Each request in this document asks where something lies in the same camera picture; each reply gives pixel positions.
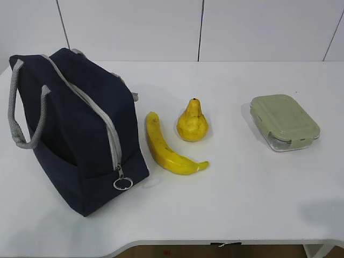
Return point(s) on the yellow pear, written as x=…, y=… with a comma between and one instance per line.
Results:
x=192, y=125

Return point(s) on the yellow banana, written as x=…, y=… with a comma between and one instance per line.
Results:
x=163, y=155

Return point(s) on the navy blue lunch bag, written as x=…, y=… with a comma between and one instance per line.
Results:
x=80, y=121

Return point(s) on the green lid glass container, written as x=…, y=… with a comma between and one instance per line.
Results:
x=284, y=124

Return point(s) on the white table leg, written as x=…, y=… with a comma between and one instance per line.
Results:
x=317, y=250

